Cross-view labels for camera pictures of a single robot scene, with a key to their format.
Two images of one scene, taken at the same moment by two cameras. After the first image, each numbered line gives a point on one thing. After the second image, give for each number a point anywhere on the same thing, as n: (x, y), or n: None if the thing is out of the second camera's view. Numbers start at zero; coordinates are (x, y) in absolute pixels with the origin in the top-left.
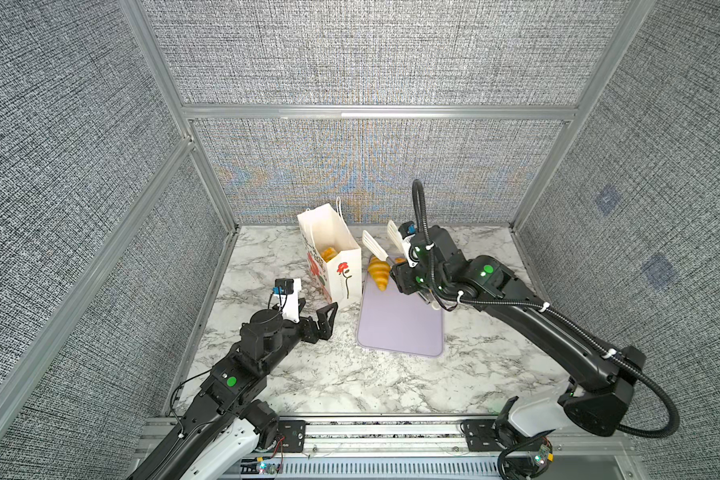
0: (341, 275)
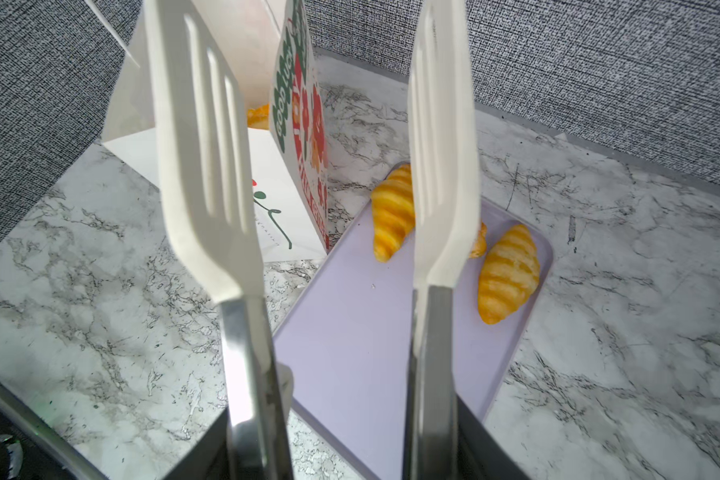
0: (277, 66)
